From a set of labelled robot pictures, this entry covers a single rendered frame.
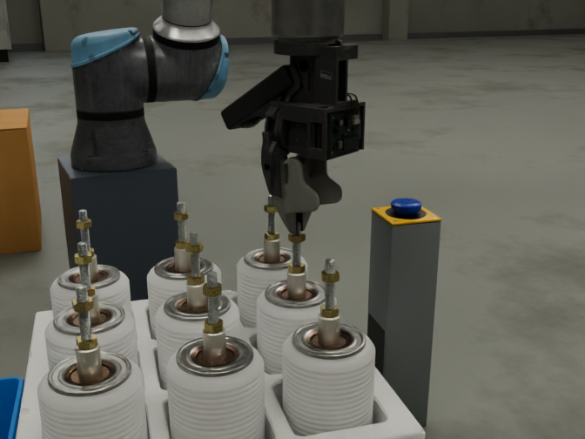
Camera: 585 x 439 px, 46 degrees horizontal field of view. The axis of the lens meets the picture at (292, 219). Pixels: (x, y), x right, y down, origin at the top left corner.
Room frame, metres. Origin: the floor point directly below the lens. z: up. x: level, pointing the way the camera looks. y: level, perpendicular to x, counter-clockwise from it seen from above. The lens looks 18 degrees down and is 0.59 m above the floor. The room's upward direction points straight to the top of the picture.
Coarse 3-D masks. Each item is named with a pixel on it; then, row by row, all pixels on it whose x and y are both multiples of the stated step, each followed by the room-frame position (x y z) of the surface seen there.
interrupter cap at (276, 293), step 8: (272, 288) 0.75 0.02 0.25; (280, 288) 0.75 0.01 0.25; (312, 288) 0.75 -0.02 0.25; (320, 288) 0.75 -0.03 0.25; (272, 296) 0.73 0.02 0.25; (280, 296) 0.73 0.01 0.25; (312, 296) 0.73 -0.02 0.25; (320, 296) 0.73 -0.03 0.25; (280, 304) 0.71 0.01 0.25; (288, 304) 0.70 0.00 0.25; (296, 304) 0.70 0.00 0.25; (304, 304) 0.70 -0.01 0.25; (312, 304) 0.71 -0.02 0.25
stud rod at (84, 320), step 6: (78, 288) 0.56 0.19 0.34; (84, 288) 0.56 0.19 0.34; (78, 294) 0.56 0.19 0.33; (84, 294) 0.56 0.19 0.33; (78, 300) 0.56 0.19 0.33; (84, 300) 0.56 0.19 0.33; (78, 312) 0.56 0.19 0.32; (84, 312) 0.56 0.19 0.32; (84, 318) 0.56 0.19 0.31; (90, 318) 0.56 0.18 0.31; (84, 324) 0.56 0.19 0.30; (90, 324) 0.56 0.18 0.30; (84, 330) 0.56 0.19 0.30; (90, 330) 0.56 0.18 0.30; (84, 336) 0.56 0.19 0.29; (90, 336) 0.56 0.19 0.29
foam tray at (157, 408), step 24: (48, 312) 0.84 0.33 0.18; (144, 312) 0.84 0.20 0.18; (144, 336) 0.77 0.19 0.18; (240, 336) 0.77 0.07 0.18; (144, 360) 0.71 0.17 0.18; (24, 384) 0.66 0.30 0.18; (144, 384) 0.66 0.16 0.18; (384, 384) 0.66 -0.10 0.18; (24, 408) 0.61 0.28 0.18; (168, 408) 0.63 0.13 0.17; (384, 408) 0.61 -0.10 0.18; (24, 432) 0.57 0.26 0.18; (168, 432) 0.57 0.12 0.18; (288, 432) 0.57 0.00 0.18; (336, 432) 0.57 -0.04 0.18; (360, 432) 0.57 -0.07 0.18; (384, 432) 0.57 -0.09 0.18; (408, 432) 0.57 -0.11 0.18
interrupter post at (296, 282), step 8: (288, 272) 0.74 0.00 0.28; (304, 272) 0.74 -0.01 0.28; (288, 280) 0.73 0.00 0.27; (296, 280) 0.73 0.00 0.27; (304, 280) 0.73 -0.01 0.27; (288, 288) 0.73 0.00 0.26; (296, 288) 0.73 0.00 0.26; (304, 288) 0.73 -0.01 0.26; (288, 296) 0.73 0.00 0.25; (296, 296) 0.73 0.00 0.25; (304, 296) 0.73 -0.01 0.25
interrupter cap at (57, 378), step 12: (72, 360) 0.58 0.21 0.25; (108, 360) 0.58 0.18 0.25; (120, 360) 0.58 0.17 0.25; (60, 372) 0.56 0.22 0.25; (72, 372) 0.56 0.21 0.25; (108, 372) 0.57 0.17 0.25; (120, 372) 0.56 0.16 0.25; (48, 384) 0.54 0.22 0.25; (60, 384) 0.54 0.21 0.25; (72, 384) 0.54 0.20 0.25; (84, 384) 0.54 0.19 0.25; (96, 384) 0.54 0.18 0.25; (108, 384) 0.54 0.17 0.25; (120, 384) 0.54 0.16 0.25; (72, 396) 0.52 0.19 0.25
